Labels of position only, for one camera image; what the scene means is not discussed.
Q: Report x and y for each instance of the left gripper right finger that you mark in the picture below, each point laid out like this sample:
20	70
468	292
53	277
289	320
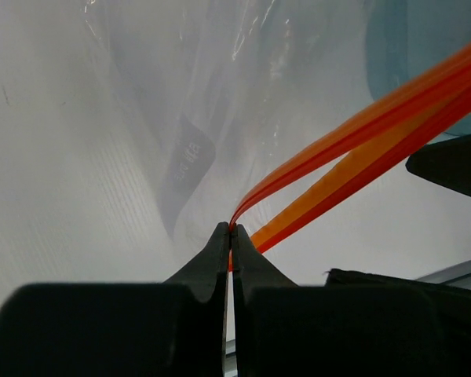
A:
356	324

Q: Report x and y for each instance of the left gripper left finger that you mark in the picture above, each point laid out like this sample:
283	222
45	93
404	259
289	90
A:
173	328

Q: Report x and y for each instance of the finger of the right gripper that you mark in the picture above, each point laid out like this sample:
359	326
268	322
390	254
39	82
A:
446	163

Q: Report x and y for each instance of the clear orange zip top bag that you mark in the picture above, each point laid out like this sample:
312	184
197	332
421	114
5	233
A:
129	129

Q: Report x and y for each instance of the teal plastic bin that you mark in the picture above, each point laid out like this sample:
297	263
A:
406	38

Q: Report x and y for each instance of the aluminium mounting rail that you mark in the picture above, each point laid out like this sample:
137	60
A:
458	275

